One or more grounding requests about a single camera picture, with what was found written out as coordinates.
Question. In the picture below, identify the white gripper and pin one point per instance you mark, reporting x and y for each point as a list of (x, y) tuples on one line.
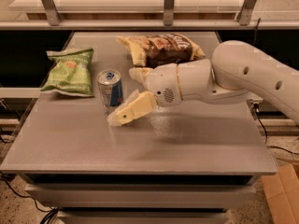
[(163, 82)]

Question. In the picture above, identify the Red Bull can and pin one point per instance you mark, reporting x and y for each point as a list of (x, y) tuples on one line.
[(110, 87)]

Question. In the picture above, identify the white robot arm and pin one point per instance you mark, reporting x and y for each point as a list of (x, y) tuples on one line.
[(235, 71)]

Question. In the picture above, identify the yellow brown snack bag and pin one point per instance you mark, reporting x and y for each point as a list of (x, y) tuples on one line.
[(155, 50)]

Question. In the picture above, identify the green chip bag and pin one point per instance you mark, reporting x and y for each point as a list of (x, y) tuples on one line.
[(71, 74)]

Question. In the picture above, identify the grey table cabinet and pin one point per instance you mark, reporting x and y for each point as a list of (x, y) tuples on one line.
[(185, 164)]

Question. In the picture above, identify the cardboard box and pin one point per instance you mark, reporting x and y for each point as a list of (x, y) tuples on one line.
[(282, 194)]

